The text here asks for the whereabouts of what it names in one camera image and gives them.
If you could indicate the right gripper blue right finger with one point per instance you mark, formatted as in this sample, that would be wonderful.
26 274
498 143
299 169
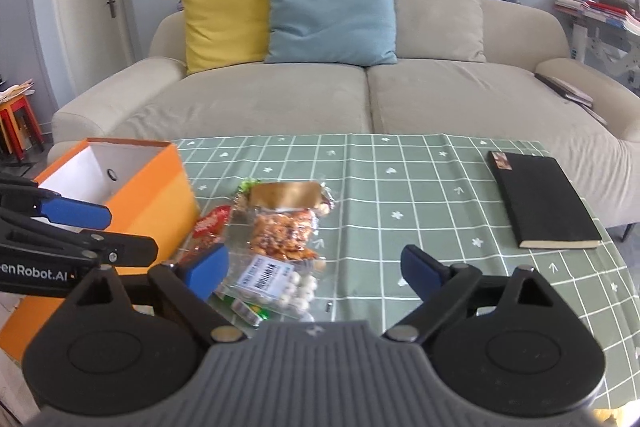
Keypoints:
444 291

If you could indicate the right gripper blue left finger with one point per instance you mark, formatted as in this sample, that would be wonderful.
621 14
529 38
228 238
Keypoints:
182 289

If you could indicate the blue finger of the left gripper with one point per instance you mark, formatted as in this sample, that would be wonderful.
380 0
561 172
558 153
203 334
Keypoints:
29 199

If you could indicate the red meat snack packet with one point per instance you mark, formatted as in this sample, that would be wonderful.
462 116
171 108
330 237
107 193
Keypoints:
208 232

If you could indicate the green sausage stick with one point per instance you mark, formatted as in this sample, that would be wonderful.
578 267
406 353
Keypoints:
249 313

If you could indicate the white candy balls pack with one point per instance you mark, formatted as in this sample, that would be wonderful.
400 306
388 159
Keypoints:
285 287

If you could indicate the spicy peanuts vacuum pack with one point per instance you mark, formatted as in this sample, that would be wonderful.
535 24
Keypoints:
285 217

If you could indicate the green nuts packet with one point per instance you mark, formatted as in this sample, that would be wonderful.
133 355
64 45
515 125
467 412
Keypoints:
242 193

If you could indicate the green checkered tablecloth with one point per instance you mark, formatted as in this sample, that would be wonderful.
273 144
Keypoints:
434 191

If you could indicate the red orange stools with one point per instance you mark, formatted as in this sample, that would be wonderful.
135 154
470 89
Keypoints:
20 130

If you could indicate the orange cardboard box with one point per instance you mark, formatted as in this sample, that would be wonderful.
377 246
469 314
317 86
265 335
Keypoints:
142 183

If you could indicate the black notebook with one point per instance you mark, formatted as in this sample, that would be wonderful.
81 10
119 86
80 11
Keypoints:
544 209

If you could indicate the beige sofa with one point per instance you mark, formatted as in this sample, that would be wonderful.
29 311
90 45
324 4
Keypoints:
156 99

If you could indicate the yellow cushion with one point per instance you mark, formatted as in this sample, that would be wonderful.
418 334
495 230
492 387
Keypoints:
221 33

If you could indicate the beige back cushion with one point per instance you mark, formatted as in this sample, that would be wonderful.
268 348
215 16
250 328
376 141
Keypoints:
451 30

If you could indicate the light blue cushion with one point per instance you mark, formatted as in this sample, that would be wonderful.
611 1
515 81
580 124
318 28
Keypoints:
351 32

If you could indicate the cluttered white shelf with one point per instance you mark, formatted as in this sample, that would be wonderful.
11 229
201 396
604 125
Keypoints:
607 32

